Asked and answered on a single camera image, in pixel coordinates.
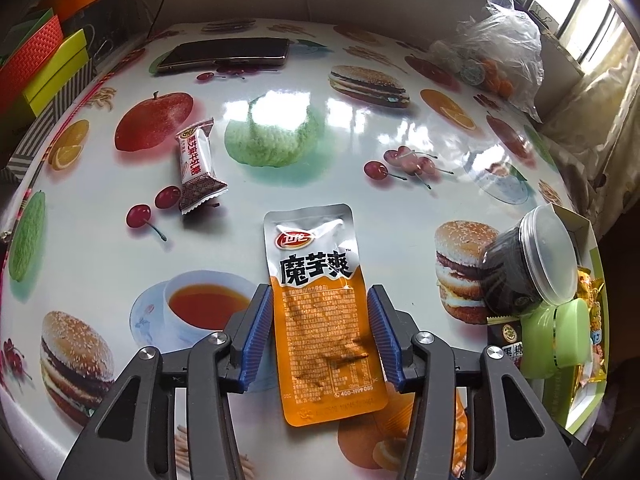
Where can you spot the dark brown candy packet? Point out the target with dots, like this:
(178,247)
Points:
(505,340)

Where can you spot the yellow-green box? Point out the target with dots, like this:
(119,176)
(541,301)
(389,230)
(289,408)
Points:
(55,75)

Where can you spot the orange and silver snack pouch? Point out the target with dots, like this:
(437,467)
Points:
(320,310)

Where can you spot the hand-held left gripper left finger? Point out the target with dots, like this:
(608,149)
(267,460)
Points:
(252,340)

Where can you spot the white brown-patterned candy packet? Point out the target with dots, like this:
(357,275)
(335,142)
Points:
(197,165)

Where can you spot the dark smartphone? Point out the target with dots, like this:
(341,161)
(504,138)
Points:
(225,52)

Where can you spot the jar with clear lid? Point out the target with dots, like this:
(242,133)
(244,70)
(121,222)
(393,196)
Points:
(525,260)

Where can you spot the jar with green lid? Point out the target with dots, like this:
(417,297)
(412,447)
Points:
(555,335)

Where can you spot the window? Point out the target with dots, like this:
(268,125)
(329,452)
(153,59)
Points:
(565,5)

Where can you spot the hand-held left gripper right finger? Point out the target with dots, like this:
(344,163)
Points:
(382,340)

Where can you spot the red textured box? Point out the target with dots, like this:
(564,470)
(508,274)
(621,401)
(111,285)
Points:
(30,50)

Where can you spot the clear plastic bag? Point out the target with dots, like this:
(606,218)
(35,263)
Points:
(500,45)

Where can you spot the white box with green lining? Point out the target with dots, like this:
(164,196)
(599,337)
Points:
(575,400)

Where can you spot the beige patterned curtain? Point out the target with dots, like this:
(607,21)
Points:
(590,135)

